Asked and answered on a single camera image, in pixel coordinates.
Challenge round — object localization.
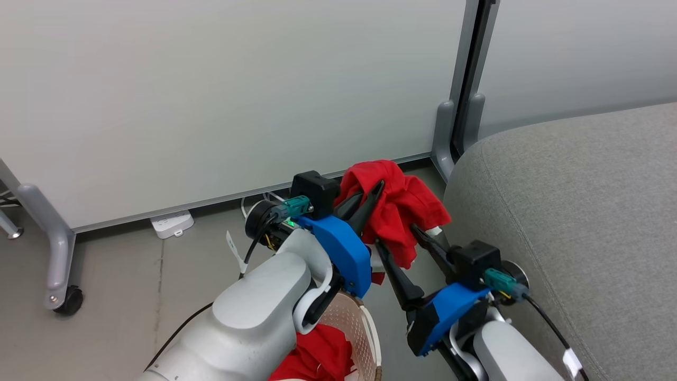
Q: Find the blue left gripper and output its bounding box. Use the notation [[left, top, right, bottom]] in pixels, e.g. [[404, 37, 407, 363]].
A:
[[298, 180, 386, 299]]

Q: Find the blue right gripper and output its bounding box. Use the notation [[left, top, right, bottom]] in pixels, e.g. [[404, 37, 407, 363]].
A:
[[376, 225, 490, 357]]

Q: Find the red and white garment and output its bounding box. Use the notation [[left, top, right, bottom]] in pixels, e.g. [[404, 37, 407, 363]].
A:
[[334, 160, 452, 285]]

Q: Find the cream perforated laundry basket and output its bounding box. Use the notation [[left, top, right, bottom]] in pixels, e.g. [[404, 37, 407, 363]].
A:
[[316, 291, 382, 381]]

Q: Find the short grey partition leg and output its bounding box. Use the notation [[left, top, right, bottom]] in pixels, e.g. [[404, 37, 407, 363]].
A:
[[431, 100, 456, 183], [462, 93, 486, 155]]

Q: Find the plain red garment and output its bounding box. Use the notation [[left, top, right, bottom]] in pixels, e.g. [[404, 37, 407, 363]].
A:
[[269, 324, 356, 381]]

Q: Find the grey fabric sofa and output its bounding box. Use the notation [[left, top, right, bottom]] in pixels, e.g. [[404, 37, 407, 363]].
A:
[[443, 102, 677, 381]]

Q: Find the wide white partition panel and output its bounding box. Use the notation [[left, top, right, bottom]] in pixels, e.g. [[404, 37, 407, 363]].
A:
[[0, 0, 479, 234]]

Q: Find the white power strip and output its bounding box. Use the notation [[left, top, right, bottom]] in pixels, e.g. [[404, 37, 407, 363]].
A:
[[150, 210, 195, 240]]

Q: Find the narrow white partition panel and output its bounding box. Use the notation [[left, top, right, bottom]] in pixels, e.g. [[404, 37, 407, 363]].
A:
[[465, 0, 677, 141]]

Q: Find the black caster wheel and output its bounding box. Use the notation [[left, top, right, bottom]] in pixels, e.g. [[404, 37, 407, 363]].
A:
[[53, 286, 84, 316]]

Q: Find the grey partition leg with caster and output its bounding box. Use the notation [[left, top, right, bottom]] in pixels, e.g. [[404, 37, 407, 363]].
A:
[[16, 184, 78, 311]]

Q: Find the slim grey table leg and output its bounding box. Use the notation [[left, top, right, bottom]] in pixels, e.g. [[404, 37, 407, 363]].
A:
[[0, 209, 24, 240]]

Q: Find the teal left cable connector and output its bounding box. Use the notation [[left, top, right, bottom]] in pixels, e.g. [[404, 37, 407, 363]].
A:
[[272, 195, 310, 221]]

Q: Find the teal cable connector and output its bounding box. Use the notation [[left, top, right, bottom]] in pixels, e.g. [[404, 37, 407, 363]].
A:
[[272, 195, 310, 221], [483, 268, 529, 302]]

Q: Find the teal right cable connector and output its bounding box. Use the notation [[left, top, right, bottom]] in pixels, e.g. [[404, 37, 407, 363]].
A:
[[483, 268, 529, 302]]

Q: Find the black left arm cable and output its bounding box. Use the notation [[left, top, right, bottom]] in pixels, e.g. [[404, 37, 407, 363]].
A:
[[144, 212, 279, 371]]

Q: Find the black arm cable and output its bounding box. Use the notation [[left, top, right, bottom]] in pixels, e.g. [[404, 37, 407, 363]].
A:
[[524, 295, 590, 381], [144, 212, 279, 371]]

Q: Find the coiled white power cable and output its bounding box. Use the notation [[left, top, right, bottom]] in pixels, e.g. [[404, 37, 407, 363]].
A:
[[240, 191, 286, 219]]

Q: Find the white left cable tag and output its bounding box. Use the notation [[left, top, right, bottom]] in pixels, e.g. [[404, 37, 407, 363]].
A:
[[226, 230, 248, 274]]

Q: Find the white cable tag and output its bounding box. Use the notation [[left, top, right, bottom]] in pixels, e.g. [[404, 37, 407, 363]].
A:
[[226, 230, 248, 274], [562, 348, 583, 379]]

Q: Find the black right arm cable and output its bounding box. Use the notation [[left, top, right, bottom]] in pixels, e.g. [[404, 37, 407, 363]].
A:
[[524, 295, 590, 381]]

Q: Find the white right cable tag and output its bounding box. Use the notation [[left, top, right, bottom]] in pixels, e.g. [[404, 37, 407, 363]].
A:
[[562, 348, 583, 379]]

